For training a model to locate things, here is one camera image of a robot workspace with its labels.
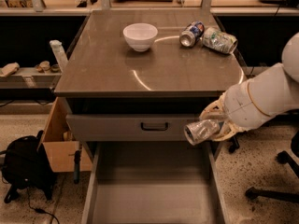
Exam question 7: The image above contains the white ceramic bowl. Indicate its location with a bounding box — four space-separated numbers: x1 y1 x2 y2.
122 23 158 52

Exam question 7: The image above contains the blue pepsi can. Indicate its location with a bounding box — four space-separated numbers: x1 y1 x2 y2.
179 21 205 48

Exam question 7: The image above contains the grey drawer cabinet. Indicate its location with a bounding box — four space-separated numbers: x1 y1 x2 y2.
54 8 254 142

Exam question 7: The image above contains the green white soda can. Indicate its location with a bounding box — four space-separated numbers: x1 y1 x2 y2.
202 27 238 54

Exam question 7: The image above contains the white plastic bottle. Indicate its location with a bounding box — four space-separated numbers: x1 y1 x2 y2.
50 40 68 73

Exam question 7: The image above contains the black office chair base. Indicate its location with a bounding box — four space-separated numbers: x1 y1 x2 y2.
245 131 299 203

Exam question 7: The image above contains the open middle drawer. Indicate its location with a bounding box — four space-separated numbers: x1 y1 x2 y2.
81 142 230 224

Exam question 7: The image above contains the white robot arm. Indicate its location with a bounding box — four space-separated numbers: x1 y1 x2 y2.
200 34 299 141

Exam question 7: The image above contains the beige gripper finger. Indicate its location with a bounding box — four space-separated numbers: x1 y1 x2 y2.
199 94 227 121
211 120 247 142

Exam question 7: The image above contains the silver redbull can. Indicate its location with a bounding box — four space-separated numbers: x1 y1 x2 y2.
184 119 220 146

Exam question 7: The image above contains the wooden box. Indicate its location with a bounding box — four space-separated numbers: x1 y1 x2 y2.
41 98 93 173

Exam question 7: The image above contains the black cable on floor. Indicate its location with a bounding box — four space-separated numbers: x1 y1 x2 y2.
26 187 61 224

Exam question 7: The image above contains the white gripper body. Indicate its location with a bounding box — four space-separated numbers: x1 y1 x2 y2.
223 79 272 132

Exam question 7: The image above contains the black backpack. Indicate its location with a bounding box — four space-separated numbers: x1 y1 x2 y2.
0 131 56 203

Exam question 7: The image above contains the closed upper drawer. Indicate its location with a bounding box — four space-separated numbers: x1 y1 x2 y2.
66 114 198 142

